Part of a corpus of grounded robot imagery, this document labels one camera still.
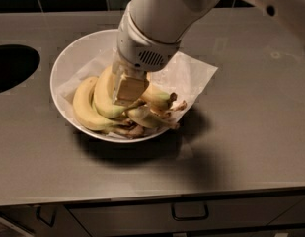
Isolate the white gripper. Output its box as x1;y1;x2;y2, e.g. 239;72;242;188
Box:
113;2;181;106

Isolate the yellow banana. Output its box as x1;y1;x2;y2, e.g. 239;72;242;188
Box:
73;77;131;131
93;66;145;119
125;106;180;129
141;83;177;111

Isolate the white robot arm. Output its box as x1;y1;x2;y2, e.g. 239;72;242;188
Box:
113;0;305;106

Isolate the white round bowl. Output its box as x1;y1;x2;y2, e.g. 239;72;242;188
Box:
50;30;168;143

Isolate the white paper liner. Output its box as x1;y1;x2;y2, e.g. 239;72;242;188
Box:
55;47;219;140

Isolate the black round sink hole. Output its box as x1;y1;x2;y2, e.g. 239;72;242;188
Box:
0;44;40;93

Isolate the grey drawer front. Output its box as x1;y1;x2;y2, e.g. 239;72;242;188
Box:
69;196;305;237

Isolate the black drawer handle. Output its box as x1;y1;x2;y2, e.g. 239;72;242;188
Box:
171;201;209;221

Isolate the black left cabinet handle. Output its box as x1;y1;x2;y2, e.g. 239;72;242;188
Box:
36;205;57;228

